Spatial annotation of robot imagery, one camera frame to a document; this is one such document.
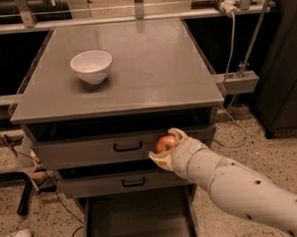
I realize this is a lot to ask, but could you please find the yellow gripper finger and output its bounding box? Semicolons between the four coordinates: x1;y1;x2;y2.
148;150;173;171
168;128;188;146

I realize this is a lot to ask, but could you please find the red apple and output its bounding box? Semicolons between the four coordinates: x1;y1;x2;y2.
155;135;176;154

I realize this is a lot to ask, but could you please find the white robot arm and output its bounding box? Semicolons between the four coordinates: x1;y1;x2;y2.
148;128;297;237

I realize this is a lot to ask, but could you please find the middle grey drawer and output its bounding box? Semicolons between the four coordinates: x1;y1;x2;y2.
57;168;191;199

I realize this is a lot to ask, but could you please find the top grey drawer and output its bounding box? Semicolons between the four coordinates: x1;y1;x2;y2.
29;124;218;172

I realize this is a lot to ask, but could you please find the bottom open grey drawer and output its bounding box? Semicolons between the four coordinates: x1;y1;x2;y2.
83;186;199;237

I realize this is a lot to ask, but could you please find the grey drawer cabinet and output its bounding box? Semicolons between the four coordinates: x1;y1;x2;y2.
5;15;232;237

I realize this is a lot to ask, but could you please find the white ceramic bowl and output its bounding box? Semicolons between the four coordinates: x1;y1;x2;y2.
70;50;113;85

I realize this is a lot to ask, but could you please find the dark cabinet at right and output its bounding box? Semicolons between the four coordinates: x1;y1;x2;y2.
253;0;297;139

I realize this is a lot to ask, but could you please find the white power strip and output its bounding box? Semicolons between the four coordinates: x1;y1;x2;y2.
209;0;238;15

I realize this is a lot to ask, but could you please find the metal diagonal rod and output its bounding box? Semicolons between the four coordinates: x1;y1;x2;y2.
235;0;270;78

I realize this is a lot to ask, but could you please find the grey metal bracket block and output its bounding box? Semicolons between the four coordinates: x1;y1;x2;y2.
213;71;259;96

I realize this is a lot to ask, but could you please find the black floor cable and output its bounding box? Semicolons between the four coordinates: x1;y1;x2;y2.
0;108;87;237

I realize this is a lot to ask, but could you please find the grey back rail shelf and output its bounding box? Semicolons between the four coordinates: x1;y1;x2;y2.
0;3;278;35

